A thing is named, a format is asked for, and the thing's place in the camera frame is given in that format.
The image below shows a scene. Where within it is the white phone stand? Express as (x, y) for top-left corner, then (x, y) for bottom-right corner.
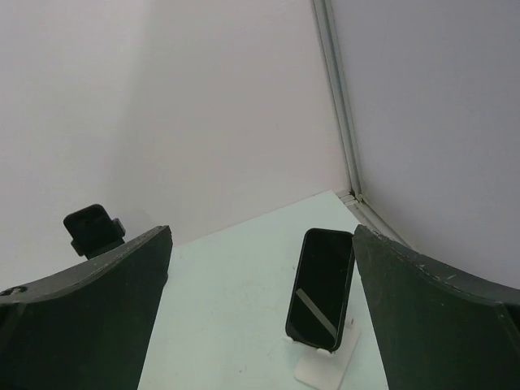
(294, 317), (361, 390)

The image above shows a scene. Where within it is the right aluminium frame post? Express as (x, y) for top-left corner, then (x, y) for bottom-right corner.
(312, 0), (365, 202)

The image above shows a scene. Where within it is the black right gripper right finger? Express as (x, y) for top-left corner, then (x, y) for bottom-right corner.
(353, 225), (519, 389)

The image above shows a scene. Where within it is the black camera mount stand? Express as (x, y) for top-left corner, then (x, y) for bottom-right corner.
(63, 204), (126, 259)

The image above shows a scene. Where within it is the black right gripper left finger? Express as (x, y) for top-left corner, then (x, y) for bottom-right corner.
(1, 226), (173, 389)

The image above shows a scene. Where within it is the black phone black case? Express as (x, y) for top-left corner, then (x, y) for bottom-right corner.
(285, 227), (355, 353)

